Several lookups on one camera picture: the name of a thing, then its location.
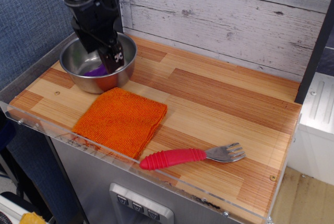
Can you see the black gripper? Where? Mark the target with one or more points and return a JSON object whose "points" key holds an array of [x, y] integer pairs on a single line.
{"points": [[93, 22]]}

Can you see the stainless steel pot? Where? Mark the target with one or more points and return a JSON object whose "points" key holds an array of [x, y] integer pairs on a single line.
{"points": [[76, 61]]}

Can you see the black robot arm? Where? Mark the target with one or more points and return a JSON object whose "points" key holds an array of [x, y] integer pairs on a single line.
{"points": [[93, 23]]}

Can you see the purple toy eggplant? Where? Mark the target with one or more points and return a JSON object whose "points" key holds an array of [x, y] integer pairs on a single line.
{"points": [[99, 71]]}

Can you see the orange folded cloth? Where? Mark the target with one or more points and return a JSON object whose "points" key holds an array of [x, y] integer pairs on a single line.
{"points": [[122, 121]]}

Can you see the stainless steel cabinet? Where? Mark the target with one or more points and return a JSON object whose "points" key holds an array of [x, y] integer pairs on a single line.
{"points": [[91, 172]]}

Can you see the silver button control panel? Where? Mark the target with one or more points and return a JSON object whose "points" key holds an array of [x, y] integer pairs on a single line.
{"points": [[131, 207]]}

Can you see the white side unit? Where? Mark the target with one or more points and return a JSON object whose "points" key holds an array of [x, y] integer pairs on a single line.
{"points": [[311, 152]]}

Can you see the clear acrylic guard rail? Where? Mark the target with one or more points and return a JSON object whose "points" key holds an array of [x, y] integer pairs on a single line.
{"points": [[248, 187]]}

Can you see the red handled metal fork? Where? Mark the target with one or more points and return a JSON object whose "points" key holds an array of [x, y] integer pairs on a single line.
{"points": [[164, 159]]}

